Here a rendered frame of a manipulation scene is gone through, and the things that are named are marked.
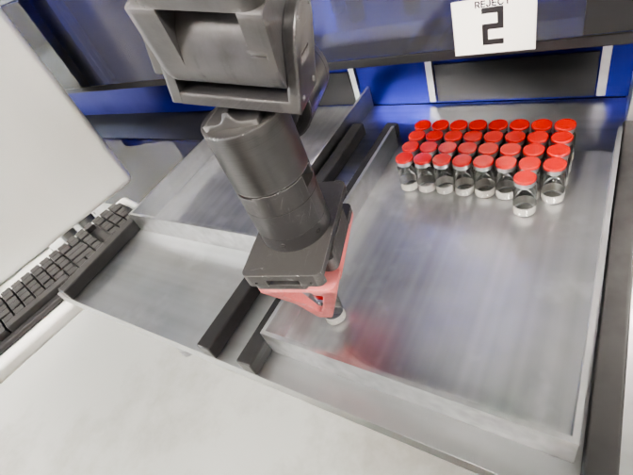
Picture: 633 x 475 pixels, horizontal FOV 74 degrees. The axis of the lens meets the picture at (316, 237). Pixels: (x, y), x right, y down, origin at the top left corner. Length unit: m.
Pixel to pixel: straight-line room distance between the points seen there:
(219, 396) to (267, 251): 1.27
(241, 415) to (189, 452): 0.19
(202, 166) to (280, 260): 0.48
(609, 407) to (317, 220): 0.23
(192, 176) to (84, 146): 0.32
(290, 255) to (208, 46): 0.16
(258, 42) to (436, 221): 0.33
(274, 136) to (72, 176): 0.79
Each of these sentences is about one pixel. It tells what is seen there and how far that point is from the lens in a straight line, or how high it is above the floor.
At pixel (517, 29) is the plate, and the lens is 0.54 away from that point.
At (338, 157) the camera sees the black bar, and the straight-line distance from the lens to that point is 0.60.
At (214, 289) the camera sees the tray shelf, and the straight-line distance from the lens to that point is 0.53.
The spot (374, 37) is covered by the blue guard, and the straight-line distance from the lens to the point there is 0.59.
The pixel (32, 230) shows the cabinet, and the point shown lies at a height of 0.85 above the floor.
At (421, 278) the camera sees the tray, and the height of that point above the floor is 0.88.
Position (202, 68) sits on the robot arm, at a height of 1.16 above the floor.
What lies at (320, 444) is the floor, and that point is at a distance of 1.36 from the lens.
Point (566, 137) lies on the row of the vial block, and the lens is 0.51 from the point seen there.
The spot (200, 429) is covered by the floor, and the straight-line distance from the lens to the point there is 1.56.
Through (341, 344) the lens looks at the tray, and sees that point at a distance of 0.41.
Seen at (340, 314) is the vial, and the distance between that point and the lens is 0.42.
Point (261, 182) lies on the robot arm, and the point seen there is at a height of 1.08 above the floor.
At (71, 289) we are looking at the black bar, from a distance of 0.68.
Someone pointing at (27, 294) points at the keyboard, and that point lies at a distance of 0.89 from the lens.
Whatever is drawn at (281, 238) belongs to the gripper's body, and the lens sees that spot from 0.31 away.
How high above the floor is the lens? 1.22
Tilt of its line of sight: 41 degrees down
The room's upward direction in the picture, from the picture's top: 25 degrees counter-clockwise
